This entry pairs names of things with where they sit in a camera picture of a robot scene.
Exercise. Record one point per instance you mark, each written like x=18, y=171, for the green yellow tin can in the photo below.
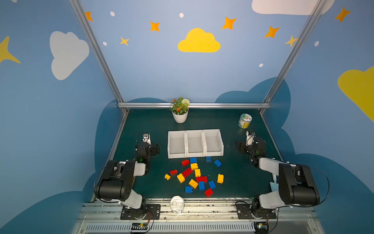
x=244, y=121

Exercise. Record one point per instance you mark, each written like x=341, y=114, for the blue lego bottom left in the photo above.
x=188, y=189

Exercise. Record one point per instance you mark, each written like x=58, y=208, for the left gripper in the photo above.
x=153, y=148

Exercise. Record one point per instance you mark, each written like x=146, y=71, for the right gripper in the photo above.
x=242, y=146

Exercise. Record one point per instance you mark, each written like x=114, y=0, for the small red lego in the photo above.
x=173, y=172

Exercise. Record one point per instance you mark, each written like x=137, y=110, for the blue lego brick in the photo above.
x=217, y=163

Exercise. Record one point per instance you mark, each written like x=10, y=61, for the blue lego near bins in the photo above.
x=193, y=160

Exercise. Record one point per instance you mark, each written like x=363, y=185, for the yellow lego brick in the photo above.
x=220, y=178

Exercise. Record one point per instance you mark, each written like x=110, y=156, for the blue lego bottom middle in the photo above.
x=201, y=186

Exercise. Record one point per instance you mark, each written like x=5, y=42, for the red lego bottom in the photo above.
x=208, y=192

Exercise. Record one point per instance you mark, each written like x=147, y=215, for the long red lego brick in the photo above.
x=187, y=172

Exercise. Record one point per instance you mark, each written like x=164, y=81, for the circuit board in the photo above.
x=139, y=227
x=261, y=228

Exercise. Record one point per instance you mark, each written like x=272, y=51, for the left circuit board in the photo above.
x=139, y=227

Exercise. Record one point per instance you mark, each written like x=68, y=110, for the white right bin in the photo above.
x=214, y=143

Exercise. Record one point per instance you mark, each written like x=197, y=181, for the aluminium rail frame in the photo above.
x=200, y=216

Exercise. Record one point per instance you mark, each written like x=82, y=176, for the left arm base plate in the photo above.
x=147, y=211

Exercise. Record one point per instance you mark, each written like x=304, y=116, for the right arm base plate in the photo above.
x=250, y=211

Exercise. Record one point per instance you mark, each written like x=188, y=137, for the right circuit board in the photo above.
x=261, y=228

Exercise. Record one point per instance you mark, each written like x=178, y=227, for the light blue spatula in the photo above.
x=274, y=185

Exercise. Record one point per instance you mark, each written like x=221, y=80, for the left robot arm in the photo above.
x=117, y=177

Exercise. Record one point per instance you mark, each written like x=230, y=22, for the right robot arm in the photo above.
x=296, y=184

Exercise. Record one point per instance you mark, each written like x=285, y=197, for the potted plant white pot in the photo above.
x=180, y=109

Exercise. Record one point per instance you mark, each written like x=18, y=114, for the white left bin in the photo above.
x=176, y=145

